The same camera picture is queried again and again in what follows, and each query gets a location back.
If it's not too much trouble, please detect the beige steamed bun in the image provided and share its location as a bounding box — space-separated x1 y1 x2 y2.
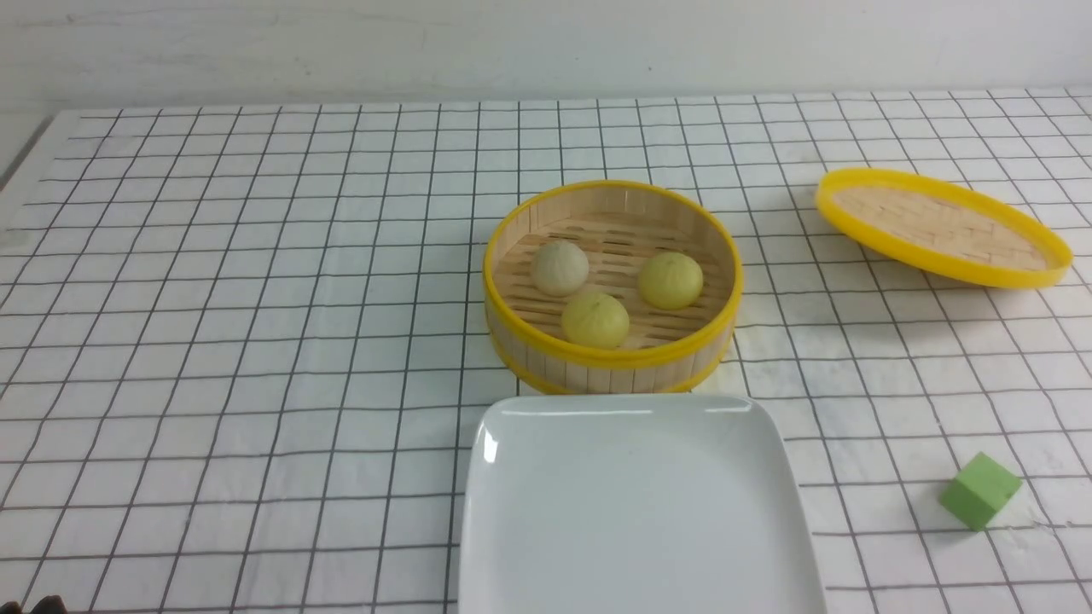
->
530 240 590 297

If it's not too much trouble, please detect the yellow steamed bun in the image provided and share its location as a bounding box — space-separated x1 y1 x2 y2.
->
561 292 630 350
638 252 705 310

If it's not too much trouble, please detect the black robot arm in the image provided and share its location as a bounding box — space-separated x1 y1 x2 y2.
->
27 595 69 614

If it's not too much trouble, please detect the white square ceramic plate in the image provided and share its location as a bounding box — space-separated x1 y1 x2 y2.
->
459 393 828 613

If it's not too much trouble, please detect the yellow rimmed bamboo steamer basket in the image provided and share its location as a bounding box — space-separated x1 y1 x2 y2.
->
480 180 744 394

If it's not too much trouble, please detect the white checkered tablecloth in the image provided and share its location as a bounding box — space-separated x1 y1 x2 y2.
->
1 87 1091 613

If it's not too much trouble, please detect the yellow rimmed bamboo steamer lid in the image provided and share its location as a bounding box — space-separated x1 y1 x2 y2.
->
815 168 1073 290

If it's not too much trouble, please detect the green foam cube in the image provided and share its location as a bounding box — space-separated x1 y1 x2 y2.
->
938 452 1022 532

